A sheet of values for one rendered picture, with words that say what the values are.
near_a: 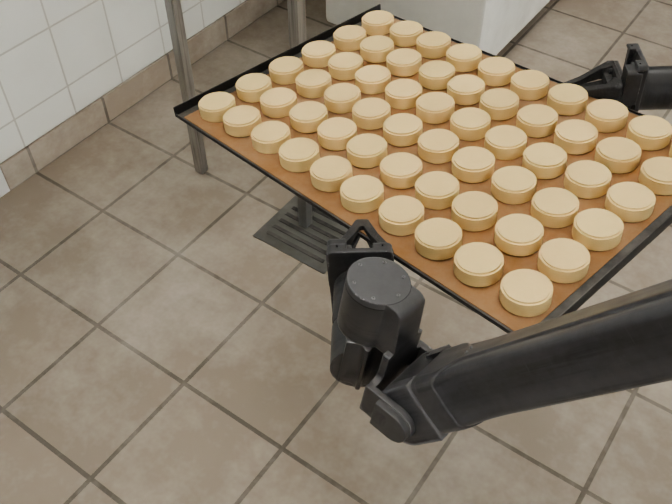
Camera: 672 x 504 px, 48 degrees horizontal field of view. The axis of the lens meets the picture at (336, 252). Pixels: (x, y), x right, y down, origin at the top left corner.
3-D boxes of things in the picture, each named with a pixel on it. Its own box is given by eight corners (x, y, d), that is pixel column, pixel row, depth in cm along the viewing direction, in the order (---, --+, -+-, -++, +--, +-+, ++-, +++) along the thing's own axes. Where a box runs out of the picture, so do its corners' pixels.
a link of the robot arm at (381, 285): (401, 451, 67) (456, 395, 72) (431, 374, 59) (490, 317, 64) (303, 369, 72) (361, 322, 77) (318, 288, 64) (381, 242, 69)
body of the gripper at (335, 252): (333, 307, 83) (331, 361, 78) (327, 239, 76) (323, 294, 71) (393, 306, 83) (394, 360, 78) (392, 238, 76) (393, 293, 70)
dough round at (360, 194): (366, 220, 85) (365, 206, 84) (332, 204, 88) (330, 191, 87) (392, 196, 88) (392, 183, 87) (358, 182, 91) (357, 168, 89)
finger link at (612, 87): (557, 60, 102) (628, 58, 102) (549, 105, 107) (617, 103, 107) (565, 87, 98) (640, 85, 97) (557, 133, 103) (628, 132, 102)
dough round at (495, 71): (482, 66, 108) (483, 53, 106) (517, 71, 106) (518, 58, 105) (473, 84, 104) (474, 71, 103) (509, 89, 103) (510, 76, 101)
